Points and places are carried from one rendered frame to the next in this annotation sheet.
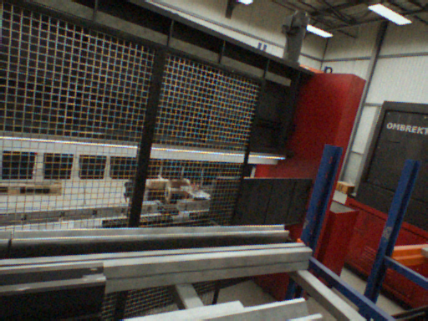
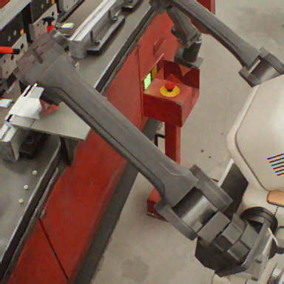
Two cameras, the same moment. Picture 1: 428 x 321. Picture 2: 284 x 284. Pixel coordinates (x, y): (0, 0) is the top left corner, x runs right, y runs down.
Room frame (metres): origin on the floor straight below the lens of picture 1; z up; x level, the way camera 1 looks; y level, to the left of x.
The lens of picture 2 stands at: (3.59, -0.11, 1.88)
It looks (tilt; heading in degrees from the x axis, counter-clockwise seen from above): 46 degrees down; 151
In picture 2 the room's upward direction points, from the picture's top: 4 degrees counter-clockwise
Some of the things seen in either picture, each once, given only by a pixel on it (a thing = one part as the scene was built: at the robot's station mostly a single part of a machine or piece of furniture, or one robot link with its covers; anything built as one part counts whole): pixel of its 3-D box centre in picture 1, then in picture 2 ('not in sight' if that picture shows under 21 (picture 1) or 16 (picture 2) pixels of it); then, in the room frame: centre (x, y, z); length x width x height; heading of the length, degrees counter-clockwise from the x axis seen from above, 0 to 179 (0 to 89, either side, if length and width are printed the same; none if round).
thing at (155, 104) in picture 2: not in sight; (172, 89); (2.45, 0.68, 0.75); 0.20 x 0.16 x 0.18; 122
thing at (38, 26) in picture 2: (192, 168); (35, 12); (2.36, 0.21, 1.26); 0.15 x 0.09 x 0.17; 130
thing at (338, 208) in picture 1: (316, 242); not in sight; (3.17, -1.30, 0.50); 0.50 x 0.50 x 1.00; 40
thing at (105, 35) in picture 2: not in sight; (106, 34); (2.13, 0.58, 0.89); 0.30 x 0.05 x 0.03; 130
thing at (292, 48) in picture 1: (292, 36); not in sight; (2.71, -0.41, 2.53); 0.33 x 0.25 x 0.47; 130
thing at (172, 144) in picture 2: not in sight; (172, 153); (2.45, 0.68, 0.39); 0.05 x 0.05 x 0.54; 32
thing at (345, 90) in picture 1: (290, 185); not in sight; (2.96, -0.78, 1.15); 0.85 x 0.25 x 2.30; 40
